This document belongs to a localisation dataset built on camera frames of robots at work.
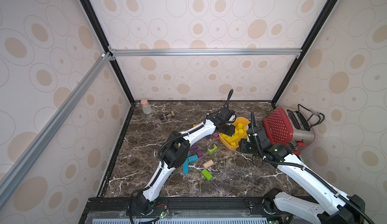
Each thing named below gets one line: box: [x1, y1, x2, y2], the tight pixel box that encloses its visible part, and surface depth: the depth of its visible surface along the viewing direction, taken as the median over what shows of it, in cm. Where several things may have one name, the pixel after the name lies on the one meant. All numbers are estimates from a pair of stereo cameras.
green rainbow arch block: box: [207, 144, 218, 154], surface depth 93 cm
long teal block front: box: [182, 157, 189, 175], surface depth 87 cm
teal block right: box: [187, 154, 200, 163], surface depth 91 cm
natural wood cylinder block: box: [202, 159, 214, 169], surface depth 88 cm
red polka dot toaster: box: [263, 107, 315, 154], surface depth 88 cm
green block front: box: [201, 168, 213, 181], surface depth 85 cm
